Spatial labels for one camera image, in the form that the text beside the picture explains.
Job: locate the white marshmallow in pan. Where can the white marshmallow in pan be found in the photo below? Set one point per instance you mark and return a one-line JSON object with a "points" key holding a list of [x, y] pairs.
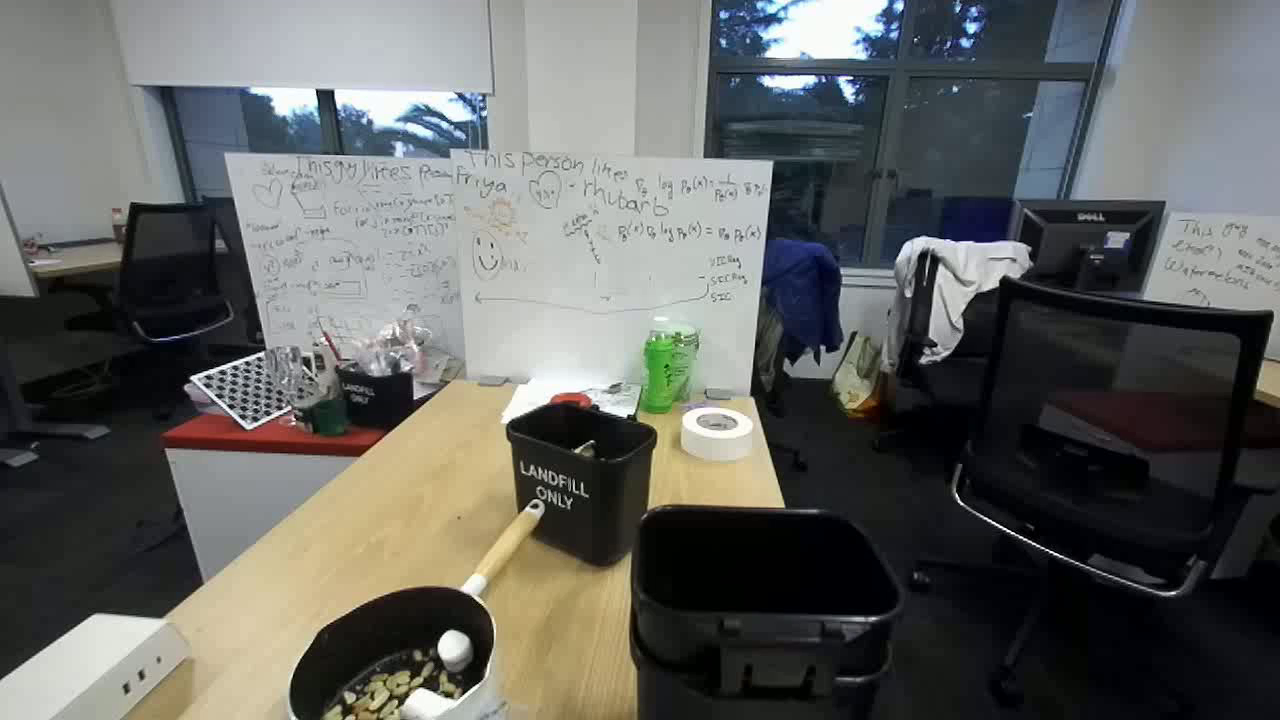
{"points": [[454, 648]]}

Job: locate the small black landfill bin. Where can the small black landfill bin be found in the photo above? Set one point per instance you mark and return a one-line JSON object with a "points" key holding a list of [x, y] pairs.
{"points": [[582, 501]]}

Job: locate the black mesh office chair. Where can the black mesh office chair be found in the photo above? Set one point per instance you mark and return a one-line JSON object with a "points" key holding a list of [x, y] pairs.
{"points": [[1106, 403]]}

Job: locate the white tape roll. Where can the white tape roll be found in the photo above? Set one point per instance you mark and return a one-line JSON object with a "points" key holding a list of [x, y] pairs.
{"points": [[696, 436]]}

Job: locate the green wipes canister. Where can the green wipes canister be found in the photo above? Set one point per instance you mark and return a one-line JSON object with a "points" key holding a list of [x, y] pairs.
{"points": [[665, 365]]}

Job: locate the whiteboard with sun drawing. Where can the whiteboard with sun drawing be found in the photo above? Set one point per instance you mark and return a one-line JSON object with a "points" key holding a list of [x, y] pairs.
{"points": [[584, 264]]}

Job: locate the black desk organizer cup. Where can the black desk organizer cup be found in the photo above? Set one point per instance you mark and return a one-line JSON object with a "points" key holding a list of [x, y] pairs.
{"points": [[378, 398]]}

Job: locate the small red object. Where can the small red object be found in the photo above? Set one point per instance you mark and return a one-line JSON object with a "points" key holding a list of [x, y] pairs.
{"points": [[574, 403]]}

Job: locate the large black plastic bin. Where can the large black plastic bin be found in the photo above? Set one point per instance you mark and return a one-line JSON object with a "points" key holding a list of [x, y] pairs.
{"points": [[762, 653]]}

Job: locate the white rectangular box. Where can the white rectangular box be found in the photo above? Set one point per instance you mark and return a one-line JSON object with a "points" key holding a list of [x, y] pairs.
{"points": [[80, 674]]}

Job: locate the crumpled clear plastic packaging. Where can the crumpled clear plastic packaging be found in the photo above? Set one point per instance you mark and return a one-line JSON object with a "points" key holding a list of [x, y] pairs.
{"points": [[386, 346]]}

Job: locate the light wooden desk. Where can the light wooden desk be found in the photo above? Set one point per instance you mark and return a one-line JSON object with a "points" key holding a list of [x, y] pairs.
{"points": [[72, 263]]}

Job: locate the white cloth garment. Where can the white cloth garment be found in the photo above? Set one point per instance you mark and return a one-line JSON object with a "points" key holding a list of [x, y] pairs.
{"points": [[942, 287]]}

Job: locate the blue jacket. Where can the blue jacket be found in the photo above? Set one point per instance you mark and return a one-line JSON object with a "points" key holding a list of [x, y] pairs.
{"points": [[800, 292]]}

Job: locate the white cabinet with red top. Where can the white cabinet with red top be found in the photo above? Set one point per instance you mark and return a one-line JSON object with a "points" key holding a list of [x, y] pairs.
{"points": [[241, 501]]}

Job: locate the yellowish bag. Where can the yellowish bag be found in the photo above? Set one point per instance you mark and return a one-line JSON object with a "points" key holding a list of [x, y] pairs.
{"points": [[862, 374]]}

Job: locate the white roller window blind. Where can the white roller window blind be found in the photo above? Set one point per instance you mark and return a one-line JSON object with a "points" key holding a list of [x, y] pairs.
{"points": [[295, 40]]}

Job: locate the black computer monitor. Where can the black computer monitor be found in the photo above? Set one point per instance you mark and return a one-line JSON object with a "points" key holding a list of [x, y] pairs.
{"points": [[1086, 247]]}

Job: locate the small whiteboard with notes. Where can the small whiteboard with notes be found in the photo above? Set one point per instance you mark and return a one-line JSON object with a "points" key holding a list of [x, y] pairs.
{"points": [[1221, 264]]}

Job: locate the black office chair with armrests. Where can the black office chair with armrests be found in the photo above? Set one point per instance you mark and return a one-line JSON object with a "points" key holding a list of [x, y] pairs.
{"points": [[166, 263]]}

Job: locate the white paper sheets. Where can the white paper sheets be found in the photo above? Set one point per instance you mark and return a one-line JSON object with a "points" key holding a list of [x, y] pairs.
{"points": [[533, 398]]}

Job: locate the whiteboard with dense handwriting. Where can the whiteboard with dense handwriting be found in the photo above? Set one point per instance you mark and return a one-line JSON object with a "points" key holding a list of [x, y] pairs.
{"points": [[346, 241]]}

